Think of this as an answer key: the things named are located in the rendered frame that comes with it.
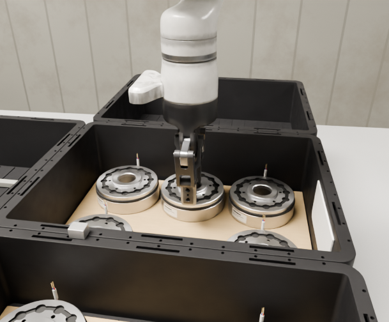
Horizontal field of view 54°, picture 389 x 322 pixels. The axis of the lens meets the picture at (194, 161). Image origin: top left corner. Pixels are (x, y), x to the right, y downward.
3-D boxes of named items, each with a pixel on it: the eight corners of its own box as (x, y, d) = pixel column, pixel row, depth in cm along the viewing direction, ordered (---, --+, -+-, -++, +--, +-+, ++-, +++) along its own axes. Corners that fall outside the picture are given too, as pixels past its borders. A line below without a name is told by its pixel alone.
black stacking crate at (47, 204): (308, 195, 69) (317, 138, 63) (336, 342, 43) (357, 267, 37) (98, 177, 74) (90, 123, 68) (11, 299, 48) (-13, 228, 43)
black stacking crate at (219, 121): (294, 128, 95) (301, 83, 89) (307, 194, 69) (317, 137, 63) (140, 118, 100) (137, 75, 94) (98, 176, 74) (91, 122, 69)
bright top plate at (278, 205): (295, 183, 64) (295, 180, 63) (292, 219, 55) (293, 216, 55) (235, 175, 66) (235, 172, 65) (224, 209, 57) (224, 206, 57)
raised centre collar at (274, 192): (278, 186, 62) (279, 183, 61) (276, 204, 58) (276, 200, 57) (248, 183, 63) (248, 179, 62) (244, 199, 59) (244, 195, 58)
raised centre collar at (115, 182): (145, 174, 65) (145, 171, 65) (136, 190, 61) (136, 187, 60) (119, 172, 66) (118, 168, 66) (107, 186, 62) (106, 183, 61)
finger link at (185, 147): (179, 130, 51) (180, 142, 52) (173, 155, 48) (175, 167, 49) (196, 131, 50) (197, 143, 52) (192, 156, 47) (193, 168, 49)
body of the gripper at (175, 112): (215, 101, 46) (214, 168, 51) (220, 81, 54) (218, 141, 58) (155, 99, 47) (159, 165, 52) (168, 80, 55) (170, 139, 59)
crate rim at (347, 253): (317, 147, 64) (319, 134, 63) (355, 282, 38) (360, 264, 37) (91, 132, 69) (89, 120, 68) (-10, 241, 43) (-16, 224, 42)
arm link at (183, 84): (143, 84, 56) (140, 40, 53) (220, 85, 54) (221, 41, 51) (126, 105, 48) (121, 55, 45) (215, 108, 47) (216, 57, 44)
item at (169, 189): (225, 176, 66) (225, 173, 65) (220, 211, 57) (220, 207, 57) (168, 171, 67) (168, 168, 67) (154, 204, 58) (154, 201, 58)
